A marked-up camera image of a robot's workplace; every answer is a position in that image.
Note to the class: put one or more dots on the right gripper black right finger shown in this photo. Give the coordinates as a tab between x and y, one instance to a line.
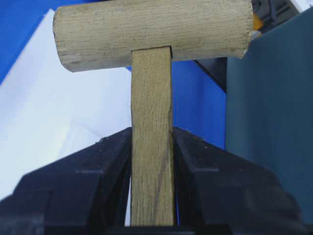
217	187

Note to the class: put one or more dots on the grey-green blurred panel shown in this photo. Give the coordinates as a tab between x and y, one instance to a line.
269	106

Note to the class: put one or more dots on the white foam board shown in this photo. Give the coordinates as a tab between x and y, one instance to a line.
47	112

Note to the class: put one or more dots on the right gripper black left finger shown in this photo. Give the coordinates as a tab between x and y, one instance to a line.
81	194

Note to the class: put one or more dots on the wooden mallet hammer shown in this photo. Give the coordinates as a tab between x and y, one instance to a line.
149	35

